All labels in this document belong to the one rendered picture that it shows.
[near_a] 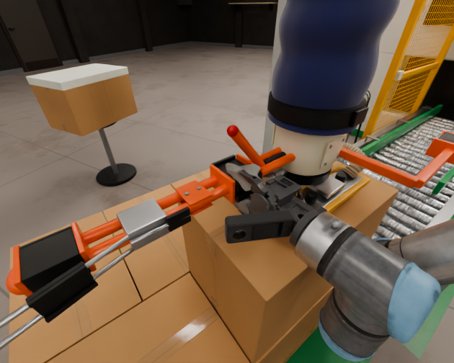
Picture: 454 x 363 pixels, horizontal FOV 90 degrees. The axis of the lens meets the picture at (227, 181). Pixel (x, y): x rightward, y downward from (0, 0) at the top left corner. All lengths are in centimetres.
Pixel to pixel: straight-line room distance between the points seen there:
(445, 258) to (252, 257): 34
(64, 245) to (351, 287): 41
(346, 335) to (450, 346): 146
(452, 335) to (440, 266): 146
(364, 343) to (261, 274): 21
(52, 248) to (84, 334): 63
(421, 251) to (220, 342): 66
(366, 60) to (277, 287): 48
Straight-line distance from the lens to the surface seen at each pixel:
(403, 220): 151
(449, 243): 46
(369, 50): 56
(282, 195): 42
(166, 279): 103
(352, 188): 75
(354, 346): 46
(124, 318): 100
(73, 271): 39
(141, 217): 42
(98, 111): 219
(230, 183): 46
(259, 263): 56
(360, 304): 38
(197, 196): 44
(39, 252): 44
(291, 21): 54
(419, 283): 37
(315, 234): 37
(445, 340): 189
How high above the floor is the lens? 141
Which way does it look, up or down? 37 degrees down
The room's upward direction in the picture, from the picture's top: straight up
